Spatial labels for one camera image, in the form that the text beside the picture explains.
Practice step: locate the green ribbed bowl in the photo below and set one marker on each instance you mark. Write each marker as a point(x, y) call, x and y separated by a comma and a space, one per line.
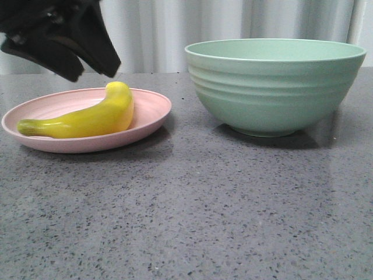
point(272, 87)

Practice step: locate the yellow banana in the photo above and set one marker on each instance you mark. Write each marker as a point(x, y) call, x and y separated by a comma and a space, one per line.
point(113, 114)

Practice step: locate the pink plate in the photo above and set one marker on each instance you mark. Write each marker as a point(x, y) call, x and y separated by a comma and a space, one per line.
point(151, 110)

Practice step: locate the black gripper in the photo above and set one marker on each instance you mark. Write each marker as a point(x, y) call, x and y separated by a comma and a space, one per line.
point(80, 28)

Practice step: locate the white curtain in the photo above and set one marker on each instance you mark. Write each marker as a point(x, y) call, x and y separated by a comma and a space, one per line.
point(150, 36)

